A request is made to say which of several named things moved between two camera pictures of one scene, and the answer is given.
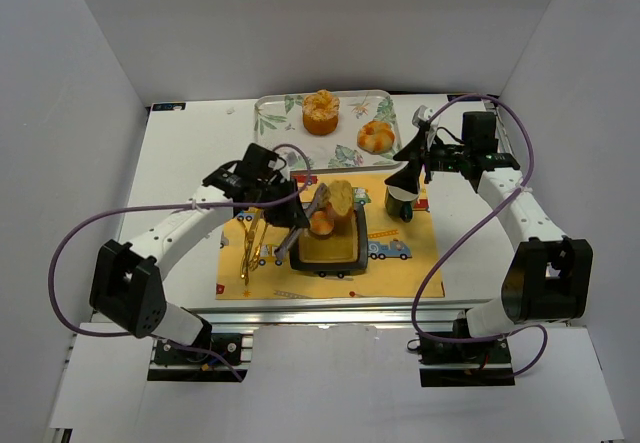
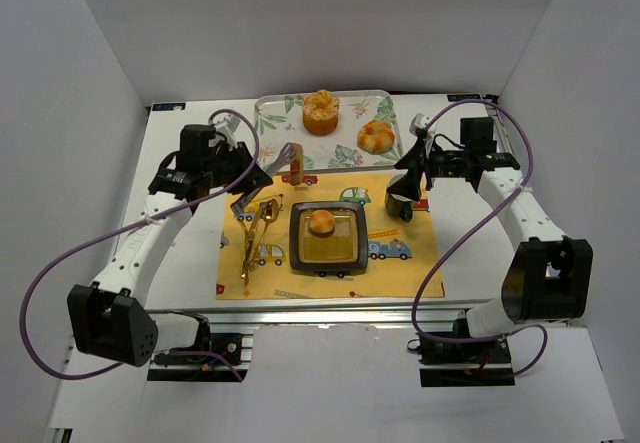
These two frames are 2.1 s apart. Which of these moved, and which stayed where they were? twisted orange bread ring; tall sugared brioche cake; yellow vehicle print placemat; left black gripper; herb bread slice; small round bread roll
Moved: left black gripper; herb bread slice
Stayed: small round bread roll; twisted orange bread ring; yellow vehicle print placemat; tall sugared brioche cake
